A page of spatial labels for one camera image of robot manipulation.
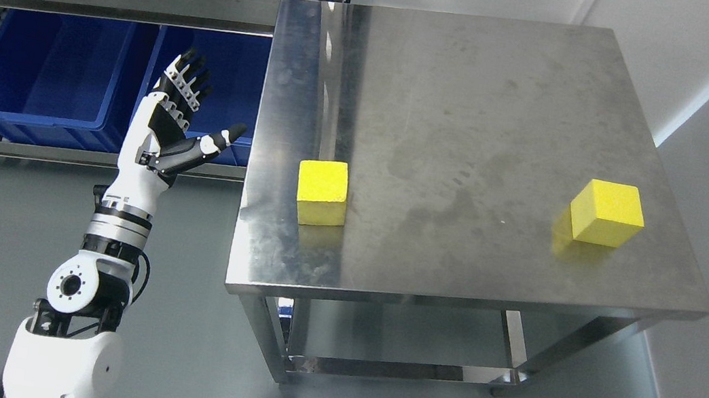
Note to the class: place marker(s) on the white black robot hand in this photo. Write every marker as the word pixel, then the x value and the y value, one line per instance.
pixel 156 148

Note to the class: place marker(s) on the yellow foam block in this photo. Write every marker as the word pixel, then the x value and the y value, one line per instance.
pixel 606 214
pixel 322 192

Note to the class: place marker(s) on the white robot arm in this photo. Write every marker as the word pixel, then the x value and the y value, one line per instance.
pixel 69 346

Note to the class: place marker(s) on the blue bin middle centre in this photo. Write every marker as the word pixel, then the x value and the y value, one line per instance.
pixel 237 64

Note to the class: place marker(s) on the blue bin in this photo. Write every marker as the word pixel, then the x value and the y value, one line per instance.
pixel 70 81
pixel 237 64

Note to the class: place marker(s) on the blue bin middle left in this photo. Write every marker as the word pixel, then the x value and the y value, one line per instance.
pixel 70 81

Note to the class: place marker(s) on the stainless steel table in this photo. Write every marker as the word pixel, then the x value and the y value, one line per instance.
pixel 466 139

